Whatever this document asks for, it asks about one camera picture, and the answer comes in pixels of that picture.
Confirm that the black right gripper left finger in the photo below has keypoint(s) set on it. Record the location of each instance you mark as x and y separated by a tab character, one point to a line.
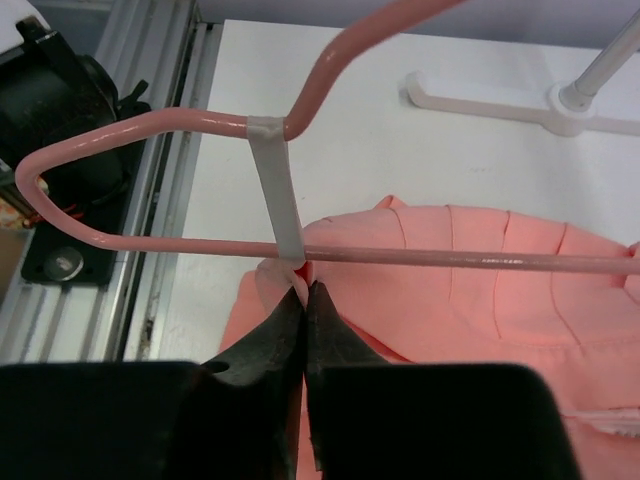
235	416

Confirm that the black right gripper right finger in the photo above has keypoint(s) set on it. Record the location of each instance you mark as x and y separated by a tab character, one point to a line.
372	419

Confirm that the coral orange skirt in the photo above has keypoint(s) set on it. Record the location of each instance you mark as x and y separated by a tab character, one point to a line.
579	331

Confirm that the white clothes rack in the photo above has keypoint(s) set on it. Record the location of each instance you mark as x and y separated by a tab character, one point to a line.
565	109

